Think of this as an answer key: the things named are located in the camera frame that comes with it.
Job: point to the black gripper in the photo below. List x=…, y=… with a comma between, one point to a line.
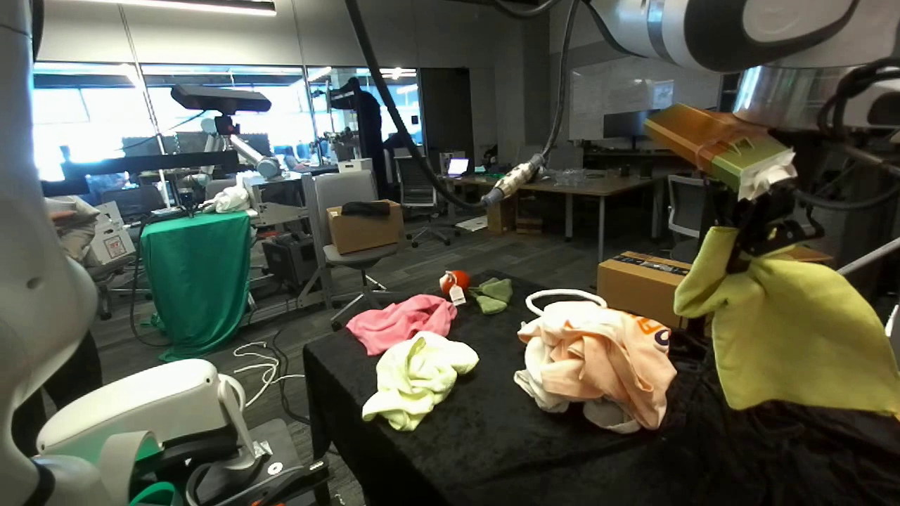
x=765, y=224

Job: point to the yellow microfibre towel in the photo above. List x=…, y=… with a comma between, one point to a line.
x=788, y=329

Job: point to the peach printed t-shirt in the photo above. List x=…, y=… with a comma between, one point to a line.
x=610, y=356

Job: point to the pale green white towel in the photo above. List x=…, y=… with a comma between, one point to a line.
x=415, y=377

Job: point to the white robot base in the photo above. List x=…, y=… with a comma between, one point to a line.
x=46, y=305

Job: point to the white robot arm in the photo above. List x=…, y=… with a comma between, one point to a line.
x=821, y=69

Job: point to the red plush radish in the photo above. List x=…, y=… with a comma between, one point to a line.
x=489, y=297

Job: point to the cardboard box on floor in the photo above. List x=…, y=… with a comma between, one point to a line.
x=643, y=284

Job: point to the white t-shirt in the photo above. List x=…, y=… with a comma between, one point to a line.
x=598, y=412

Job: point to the black velvet table cloth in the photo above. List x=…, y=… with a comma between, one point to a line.
x=489, y=444

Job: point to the pink towel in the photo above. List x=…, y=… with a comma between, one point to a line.
x=378, y=329

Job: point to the green draped cloth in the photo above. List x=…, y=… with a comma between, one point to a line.
x=198, y=274

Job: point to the gold wrist camera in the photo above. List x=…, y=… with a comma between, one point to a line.
x=741, y=155

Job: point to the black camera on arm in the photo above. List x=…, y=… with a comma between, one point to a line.
x=225, y=103

